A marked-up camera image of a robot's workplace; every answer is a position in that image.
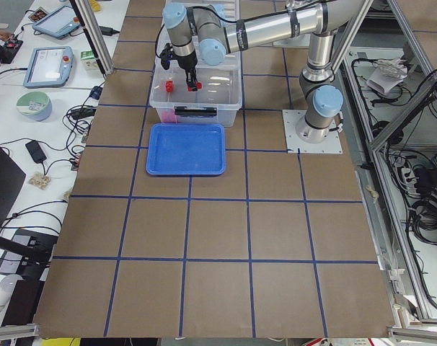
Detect aluminium frame post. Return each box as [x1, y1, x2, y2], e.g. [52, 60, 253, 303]
[70, 0, 114, 76]

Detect upper blue teach pendant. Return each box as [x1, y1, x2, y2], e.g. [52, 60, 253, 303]
[32, 5, 80, 39]

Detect blue teach pendant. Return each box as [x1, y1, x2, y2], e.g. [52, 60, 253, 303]
[23, 46, 74, 89]
[32, 5, 80, 39]

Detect green blue bowl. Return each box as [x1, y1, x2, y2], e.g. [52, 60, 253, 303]
[16, 92, 53, 121]

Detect cracker pile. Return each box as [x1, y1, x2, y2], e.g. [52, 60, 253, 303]
[28, 172, 51, 190]

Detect red block in box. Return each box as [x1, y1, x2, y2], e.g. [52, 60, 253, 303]
[164, 80, 175, 94]

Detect lower blue teach pendant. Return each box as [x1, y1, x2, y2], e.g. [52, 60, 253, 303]
[23, 46, 74, 89]

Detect white cylinder cup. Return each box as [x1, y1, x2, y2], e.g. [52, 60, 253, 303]
[0, 274, 23, 313]

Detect red block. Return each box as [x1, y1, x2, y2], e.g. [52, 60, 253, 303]
[188, 82, 202, 92]
[164, 80, 175, 94]

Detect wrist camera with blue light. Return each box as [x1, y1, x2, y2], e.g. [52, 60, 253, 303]
[159, 43, 175, 71]

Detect green white milk carton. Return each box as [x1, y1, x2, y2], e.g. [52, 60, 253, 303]
[79, 50, 100, 71]

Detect black power adapter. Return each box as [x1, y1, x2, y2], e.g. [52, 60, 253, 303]
[25, 140, 47, 164]

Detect blue plastic tray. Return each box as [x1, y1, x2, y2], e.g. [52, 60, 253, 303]
[146, 123, 227, 176]

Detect black monitor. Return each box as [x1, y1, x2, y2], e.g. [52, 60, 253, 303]
[0, 147, 26, 228]

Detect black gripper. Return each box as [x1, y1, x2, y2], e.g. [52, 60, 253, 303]
[176, 51, 198, 91]

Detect clear plastic storage box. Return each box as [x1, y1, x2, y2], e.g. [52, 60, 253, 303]
[149, 21, 244, 128]

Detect black box latch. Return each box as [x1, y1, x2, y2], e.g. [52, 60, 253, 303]
[174, 106, 217, 117]

